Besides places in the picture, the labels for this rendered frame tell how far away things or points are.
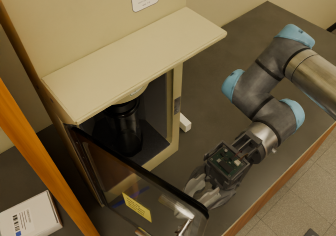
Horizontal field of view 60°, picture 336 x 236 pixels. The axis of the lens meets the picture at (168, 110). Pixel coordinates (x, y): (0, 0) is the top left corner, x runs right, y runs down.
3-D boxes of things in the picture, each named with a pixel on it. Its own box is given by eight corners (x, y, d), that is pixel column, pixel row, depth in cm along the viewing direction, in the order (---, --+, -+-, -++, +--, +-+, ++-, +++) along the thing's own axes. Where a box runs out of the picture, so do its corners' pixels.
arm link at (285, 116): (271, 106, 74) (298, 130, 71) (242, 129, 69) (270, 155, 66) (284, 88, 67) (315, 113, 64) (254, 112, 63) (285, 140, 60)
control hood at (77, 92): (56, 117, 54) (37, 78, 46) (184, 44, 67) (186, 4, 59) (88, 158, 49) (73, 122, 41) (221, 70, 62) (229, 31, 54)
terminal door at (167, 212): (105, 202, 87) (70, 123, 56) (193, 266, 76) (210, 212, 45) (103, 204, 86) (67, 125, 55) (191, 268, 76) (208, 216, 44)
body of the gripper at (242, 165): (200, 155, 56) (241, 122, 61) (197, 175, 62) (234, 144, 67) (230, 183, 52) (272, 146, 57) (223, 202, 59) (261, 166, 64)
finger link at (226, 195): (195, 195, 57) (225, 169, 60) (194, 199, 58) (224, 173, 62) (212, 214, 54) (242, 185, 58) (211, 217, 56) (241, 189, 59)
